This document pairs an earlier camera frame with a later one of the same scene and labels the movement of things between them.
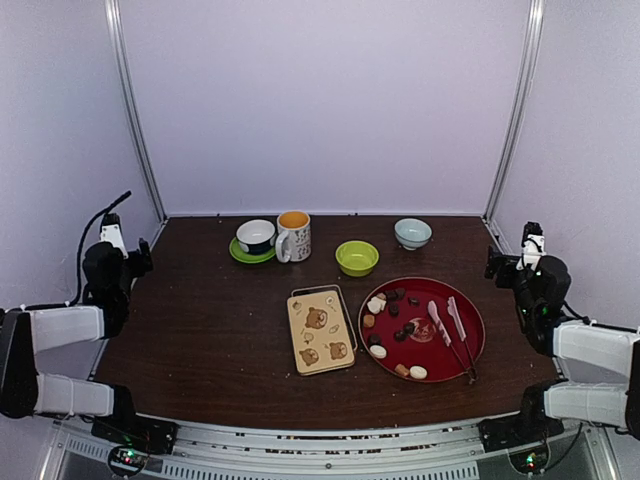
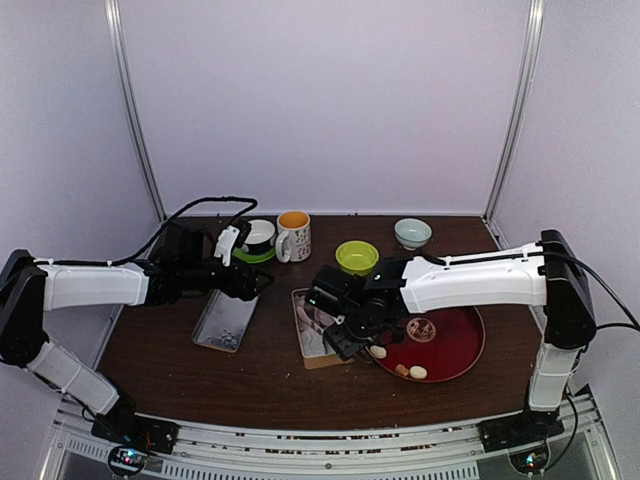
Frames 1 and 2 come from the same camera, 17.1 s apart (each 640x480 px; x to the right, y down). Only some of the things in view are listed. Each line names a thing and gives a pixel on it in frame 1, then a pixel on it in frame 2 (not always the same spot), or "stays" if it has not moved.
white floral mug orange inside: x=294 y=240 stays
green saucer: x=244 y=256 stays
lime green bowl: x=356 y=258 stays
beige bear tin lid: x=319 y=331 → x=224 y=322
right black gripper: x=493 y=263 → x=344 y=348
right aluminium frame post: x=536 y=28 stays
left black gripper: x=146 y=264 → x=246 y=292
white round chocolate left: x=378 y=351 stays
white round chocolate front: x=418 y=372 stays
